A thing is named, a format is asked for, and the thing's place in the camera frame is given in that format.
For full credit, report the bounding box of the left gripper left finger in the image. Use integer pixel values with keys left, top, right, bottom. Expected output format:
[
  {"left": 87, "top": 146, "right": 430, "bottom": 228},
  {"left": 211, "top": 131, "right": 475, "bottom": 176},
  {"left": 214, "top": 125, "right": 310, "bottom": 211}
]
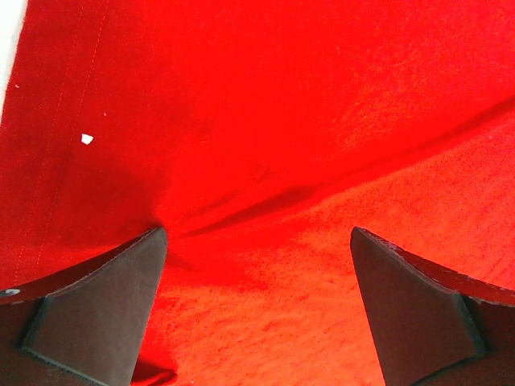
[{"left": 1, "top": 228, "right": 167, "bottom": 385}]

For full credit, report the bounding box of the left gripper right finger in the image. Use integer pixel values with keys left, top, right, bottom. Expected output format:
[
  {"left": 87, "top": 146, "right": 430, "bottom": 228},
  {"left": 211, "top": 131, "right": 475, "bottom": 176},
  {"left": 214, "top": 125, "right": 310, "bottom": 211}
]
[{"left": 350, "top": 228, "right": 514, "bottom": 385}]

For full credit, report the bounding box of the red t shirt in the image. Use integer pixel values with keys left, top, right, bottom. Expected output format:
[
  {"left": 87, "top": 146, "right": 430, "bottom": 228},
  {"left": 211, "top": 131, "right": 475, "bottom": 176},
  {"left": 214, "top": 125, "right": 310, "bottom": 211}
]
[{"left": 1, "top": 1, "right": 514, "bottom": 385}]

